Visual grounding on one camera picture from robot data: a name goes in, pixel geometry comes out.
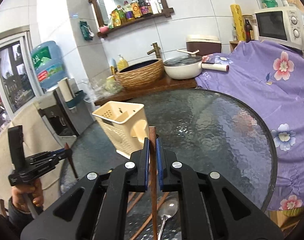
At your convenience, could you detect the green packet on wall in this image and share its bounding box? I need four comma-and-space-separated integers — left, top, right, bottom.
79, 21, 94, 41

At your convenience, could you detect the dark sauce bottle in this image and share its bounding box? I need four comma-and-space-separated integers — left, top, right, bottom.
138, 0, 153, 17

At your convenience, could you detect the wooden wall shelf frame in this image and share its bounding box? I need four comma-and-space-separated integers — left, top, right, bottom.
88, 0, 174, 38

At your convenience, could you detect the yellow oil bottle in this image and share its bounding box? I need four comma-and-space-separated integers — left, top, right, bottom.
131, 0, 142, 18

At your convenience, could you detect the round glass table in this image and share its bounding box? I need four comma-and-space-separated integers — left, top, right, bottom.
72, 89, 277, 239

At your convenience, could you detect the white microwave oven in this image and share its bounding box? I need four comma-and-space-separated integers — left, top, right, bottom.
254, 7, 304, 50

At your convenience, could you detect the window frame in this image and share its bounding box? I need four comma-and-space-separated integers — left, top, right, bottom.
0, 26, 43, 119

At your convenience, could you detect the white pan with lid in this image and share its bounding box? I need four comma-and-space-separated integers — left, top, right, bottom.
163, 55, 229, 80

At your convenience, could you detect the yellow soap bottle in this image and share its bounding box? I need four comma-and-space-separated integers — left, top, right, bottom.
117, 55, 128, 72

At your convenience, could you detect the purple floral cloth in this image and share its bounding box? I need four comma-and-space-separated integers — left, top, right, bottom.
196, 40, 304, 216

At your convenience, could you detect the cream plastic utensil holder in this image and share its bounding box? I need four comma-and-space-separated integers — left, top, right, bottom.
92, 101, 149, 159

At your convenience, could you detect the yellow roll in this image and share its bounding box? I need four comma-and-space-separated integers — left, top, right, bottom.
230, 4, 246, 41

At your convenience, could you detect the water dispenser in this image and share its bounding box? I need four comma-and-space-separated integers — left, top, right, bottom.
35, 88, 94, 146

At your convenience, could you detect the brass faucet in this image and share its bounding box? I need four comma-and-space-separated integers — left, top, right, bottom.
147, 42, 162, 59

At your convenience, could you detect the brown rice cooker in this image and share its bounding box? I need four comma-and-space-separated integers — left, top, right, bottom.
186, 36, 222, 56

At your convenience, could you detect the brown wooden chopstick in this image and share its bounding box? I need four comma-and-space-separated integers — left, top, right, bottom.
149, 126, 157, 240
126, 192, 144, 213
64, 143, 79, 181
130, 192, 169, 240

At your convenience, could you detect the woven basket sink bowl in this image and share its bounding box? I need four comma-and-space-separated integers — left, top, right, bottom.
114, 59, 164, 89

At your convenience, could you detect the silver metal spoon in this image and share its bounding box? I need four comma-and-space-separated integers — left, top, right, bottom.
157, 198, 179, 240

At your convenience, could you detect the dark glass bottle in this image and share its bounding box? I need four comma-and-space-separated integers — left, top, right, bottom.
245, 19, 254, 42

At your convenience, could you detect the blue water jug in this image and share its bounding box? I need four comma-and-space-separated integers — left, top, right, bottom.
31, 41, 67, 90

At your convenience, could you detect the paper cup stack holder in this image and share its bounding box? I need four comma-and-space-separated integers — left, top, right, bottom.
57, 77, 85, 111

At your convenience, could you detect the person's left hand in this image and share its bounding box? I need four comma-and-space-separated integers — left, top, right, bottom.
12, 178, 44, 212

